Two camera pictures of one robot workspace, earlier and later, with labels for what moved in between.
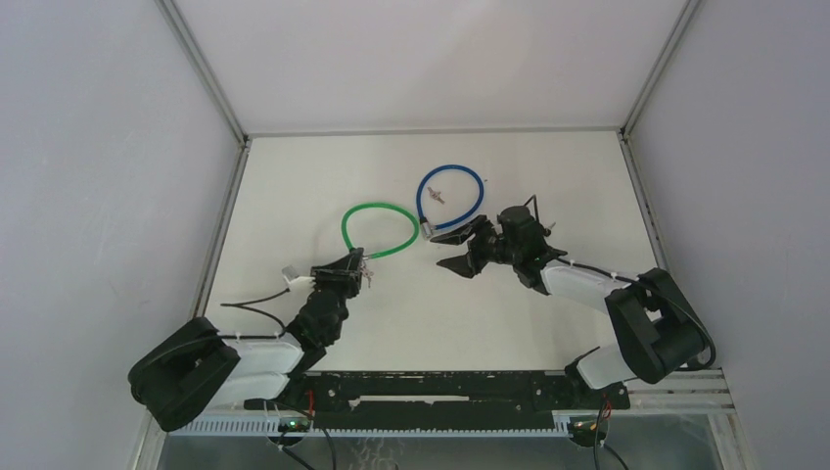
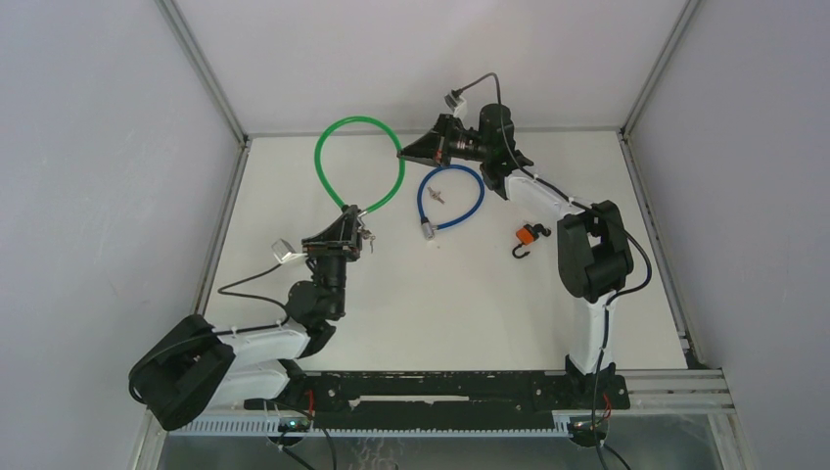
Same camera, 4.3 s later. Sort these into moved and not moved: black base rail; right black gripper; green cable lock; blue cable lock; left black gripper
Moved: green cable lock; right black gripper; left black gripper
Not moved: black base rail; blue cable lock
